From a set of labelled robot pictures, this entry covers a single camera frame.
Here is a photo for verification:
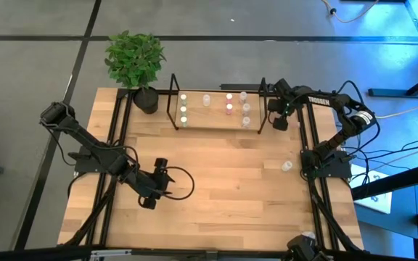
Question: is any black aluminium table frame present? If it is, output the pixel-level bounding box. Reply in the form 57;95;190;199
58;88;368;254

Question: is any green artificial plant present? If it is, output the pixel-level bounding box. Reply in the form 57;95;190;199
104;30;167;90

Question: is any black metal beam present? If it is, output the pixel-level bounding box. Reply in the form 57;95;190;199
352;159;418;200

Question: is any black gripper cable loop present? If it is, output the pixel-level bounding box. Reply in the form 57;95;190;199
157;165;196;201
334;80;382;157

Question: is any black floor cable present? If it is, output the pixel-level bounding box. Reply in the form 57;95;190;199
353;133;418;157

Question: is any white printed sheet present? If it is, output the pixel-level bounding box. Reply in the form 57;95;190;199
349;163;393;215

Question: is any beige cable with yellow plug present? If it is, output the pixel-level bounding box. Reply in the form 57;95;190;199
375;103;418;120

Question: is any black desk frame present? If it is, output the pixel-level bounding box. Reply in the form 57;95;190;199
368;0;418;99

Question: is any wooden shelf with black frame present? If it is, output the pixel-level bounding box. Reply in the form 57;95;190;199
168;73;270;135

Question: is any beige floor cable with connectors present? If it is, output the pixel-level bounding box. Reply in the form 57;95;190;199
320;0;380;24

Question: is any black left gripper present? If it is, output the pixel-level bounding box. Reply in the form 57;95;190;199
128;168;176;210

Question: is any black plant pot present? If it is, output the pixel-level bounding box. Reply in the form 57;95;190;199
132;86;160;115

